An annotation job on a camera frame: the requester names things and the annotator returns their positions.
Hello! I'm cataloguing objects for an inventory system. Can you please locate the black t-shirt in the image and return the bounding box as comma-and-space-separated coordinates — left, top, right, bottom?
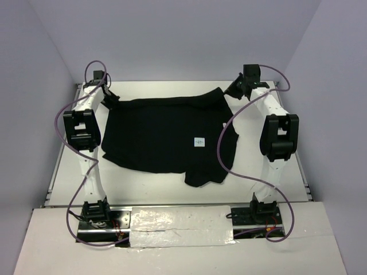
101, 88, 239, 187

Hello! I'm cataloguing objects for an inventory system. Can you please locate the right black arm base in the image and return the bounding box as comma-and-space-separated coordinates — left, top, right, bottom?
226, 207, 284, 239

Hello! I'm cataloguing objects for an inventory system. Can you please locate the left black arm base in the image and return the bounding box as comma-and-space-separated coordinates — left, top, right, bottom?
76, 209, 131, 248

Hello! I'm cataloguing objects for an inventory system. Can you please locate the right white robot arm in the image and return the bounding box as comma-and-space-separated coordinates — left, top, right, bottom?
225, 64, 299, 224

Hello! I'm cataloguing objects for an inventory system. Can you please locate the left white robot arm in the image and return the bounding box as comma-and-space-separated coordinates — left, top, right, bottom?
63, 70, 119, 228

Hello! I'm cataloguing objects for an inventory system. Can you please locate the white paper label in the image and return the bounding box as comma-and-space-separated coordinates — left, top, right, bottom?
194, 137, 205, 147

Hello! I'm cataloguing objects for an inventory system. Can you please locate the silver foil-covered panel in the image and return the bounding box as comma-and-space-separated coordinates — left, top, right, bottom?
129, 206, 235, 248

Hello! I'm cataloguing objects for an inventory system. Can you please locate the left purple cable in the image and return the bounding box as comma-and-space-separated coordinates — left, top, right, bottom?
54, 60, 131, 248

